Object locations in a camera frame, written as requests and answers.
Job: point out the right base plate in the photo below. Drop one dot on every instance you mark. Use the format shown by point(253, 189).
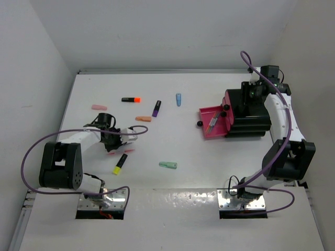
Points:
point(227, 202)

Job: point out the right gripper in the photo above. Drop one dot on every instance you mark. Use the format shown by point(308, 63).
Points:
point(245, 89)

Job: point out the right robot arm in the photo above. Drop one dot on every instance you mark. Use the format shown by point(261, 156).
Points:
point(290, 155)

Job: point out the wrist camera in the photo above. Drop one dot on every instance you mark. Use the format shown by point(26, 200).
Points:
point(254, 77)
point(128, 136)

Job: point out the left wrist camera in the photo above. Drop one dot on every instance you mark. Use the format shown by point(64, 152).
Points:
point(128, 136)

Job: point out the green correction tape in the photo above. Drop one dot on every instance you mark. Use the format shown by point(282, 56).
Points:
point(169, 165)

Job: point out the orange black highlighter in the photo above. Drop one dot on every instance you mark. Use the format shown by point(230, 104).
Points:
point(131, 99)

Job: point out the pink correction tape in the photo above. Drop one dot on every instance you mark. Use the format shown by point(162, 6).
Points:
point(98, 107)

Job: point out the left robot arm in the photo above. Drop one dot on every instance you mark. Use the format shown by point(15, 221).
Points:
point(61, 166)

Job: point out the yellow black highlighter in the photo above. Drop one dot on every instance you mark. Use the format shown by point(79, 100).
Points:
point(119, 165)

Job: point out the left base plate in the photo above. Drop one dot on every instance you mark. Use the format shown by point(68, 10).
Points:
point(111, 201)

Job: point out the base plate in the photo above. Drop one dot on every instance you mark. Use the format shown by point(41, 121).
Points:
point(111, 201)
point(227, 202)

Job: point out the purple black highlighter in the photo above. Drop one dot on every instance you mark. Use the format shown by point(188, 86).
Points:
point(156, 108)

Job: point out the black pink drawer organizer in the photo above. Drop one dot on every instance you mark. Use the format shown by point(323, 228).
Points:
point(237, 118)

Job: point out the orange correction tape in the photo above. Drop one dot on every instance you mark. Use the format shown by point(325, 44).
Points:
point(143, 119)

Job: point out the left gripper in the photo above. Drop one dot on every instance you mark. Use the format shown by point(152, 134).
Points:
point(118, 143)

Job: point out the orange clear pen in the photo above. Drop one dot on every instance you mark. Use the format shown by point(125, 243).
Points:
point(208, 130)

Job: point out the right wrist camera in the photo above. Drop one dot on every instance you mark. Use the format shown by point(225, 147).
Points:
point(254, 77)

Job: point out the red clear pen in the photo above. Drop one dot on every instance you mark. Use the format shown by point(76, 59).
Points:
point(121, 152)

